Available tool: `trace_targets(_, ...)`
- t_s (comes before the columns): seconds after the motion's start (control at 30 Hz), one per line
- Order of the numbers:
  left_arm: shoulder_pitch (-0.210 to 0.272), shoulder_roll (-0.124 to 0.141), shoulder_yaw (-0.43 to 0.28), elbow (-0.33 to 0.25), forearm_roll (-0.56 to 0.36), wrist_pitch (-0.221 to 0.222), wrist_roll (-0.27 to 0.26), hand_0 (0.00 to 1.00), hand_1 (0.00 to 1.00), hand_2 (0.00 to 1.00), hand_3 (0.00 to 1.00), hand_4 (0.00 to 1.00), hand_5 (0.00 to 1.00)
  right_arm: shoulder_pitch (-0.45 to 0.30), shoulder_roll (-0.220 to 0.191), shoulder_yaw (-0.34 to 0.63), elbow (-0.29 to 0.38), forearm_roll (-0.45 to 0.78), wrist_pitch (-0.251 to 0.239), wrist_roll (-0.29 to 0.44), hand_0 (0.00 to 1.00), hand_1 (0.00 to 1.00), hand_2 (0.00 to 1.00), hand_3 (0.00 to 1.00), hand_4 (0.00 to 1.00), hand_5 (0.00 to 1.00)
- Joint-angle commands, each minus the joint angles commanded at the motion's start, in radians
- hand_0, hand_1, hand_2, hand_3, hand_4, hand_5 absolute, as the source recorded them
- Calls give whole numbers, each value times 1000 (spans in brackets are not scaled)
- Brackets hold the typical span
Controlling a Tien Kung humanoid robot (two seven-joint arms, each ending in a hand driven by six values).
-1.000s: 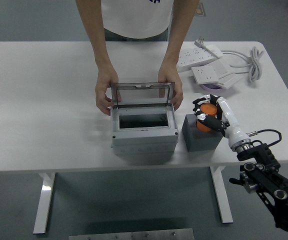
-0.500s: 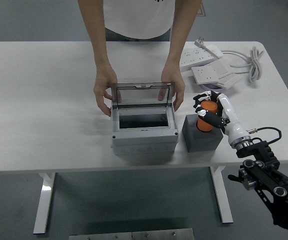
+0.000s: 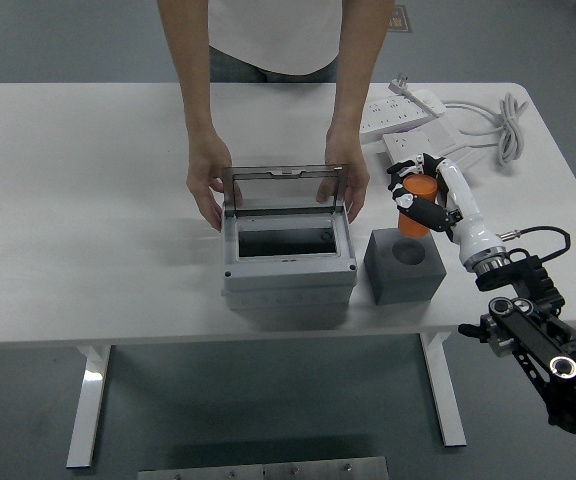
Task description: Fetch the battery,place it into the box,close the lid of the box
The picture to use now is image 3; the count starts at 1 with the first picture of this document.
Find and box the grey metal plate with screws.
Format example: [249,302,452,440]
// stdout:
[136,455,389,480]

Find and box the person's right hand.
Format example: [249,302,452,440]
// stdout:
[186,132,244,232]

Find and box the small white power strip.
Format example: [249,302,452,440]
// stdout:
[381,119,464,169]

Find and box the grey electrical enclosure box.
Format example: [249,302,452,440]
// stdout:
[220,207,358,314]

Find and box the white coiled power cable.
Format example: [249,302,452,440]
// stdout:
[440,91,529,166]

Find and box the white plug with prongs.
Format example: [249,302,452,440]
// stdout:
[387,75,447,117]

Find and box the orange cylindrical battery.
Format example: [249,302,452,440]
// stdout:
[397,174,439,239]

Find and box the white table leg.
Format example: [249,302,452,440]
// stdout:
[65,344,113,470]
[419,332,468,448]

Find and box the person's left hand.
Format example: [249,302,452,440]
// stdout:
[316,127,371,225]

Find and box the clear lid with grey frame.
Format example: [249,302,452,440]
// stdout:
[221,164,345,217]

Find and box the grey block with round hole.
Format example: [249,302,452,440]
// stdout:
[362,228,447,306]

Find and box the person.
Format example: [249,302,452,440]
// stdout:
[207,0,344,84]

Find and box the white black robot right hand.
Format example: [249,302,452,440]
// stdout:
[386,153,512,274]

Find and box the large white power strip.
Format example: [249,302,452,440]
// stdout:
[360,95,432,146]

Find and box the brown floor sign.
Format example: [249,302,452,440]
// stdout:
[387,4,413,34]

